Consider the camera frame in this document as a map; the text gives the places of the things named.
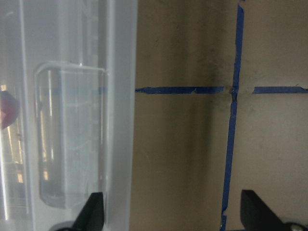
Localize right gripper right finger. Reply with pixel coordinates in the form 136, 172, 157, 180
240, 190, 286, 231

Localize red block lower right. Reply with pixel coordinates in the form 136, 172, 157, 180
0, 90, 20, 130

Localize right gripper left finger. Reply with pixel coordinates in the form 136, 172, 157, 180
72, 192, 104, 231

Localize clear plastic box lid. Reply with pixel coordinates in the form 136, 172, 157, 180
0, 0, 138, 231

